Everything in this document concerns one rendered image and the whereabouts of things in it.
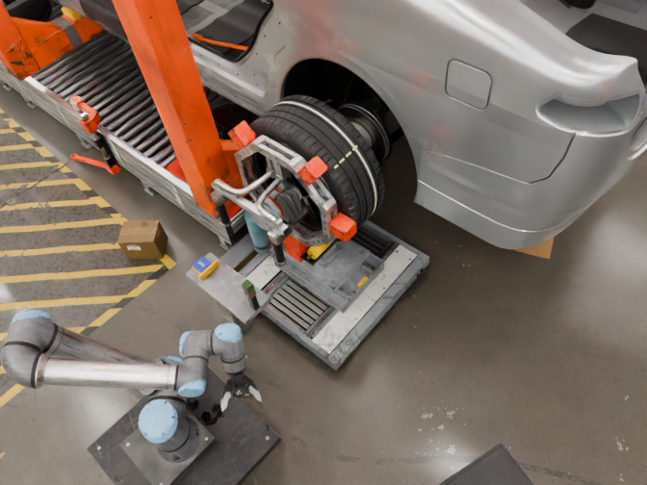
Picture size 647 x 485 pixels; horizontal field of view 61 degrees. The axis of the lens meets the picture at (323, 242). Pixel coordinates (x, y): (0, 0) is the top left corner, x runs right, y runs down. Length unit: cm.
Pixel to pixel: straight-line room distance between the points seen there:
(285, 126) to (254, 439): 132
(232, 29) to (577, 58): 226
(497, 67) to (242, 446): 177
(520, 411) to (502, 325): 45
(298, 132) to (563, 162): 97
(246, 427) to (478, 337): 128
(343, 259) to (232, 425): 103
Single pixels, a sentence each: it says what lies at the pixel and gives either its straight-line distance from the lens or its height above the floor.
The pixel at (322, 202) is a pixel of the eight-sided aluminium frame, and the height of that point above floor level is 99.
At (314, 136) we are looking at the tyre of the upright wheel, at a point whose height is 116.
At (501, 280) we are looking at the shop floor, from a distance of 321.
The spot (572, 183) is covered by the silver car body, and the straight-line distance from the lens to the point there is 206.
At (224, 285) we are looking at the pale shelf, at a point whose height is 45.
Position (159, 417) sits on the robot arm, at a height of 62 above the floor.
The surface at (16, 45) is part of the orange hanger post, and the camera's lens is 419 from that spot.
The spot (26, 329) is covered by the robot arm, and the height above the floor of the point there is 109.
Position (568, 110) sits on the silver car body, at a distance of 196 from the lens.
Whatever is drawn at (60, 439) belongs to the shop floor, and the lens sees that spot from 317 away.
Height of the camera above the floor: 266
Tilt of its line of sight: 54 degrees down
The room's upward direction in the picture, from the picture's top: 8 degrees counter-clockwise
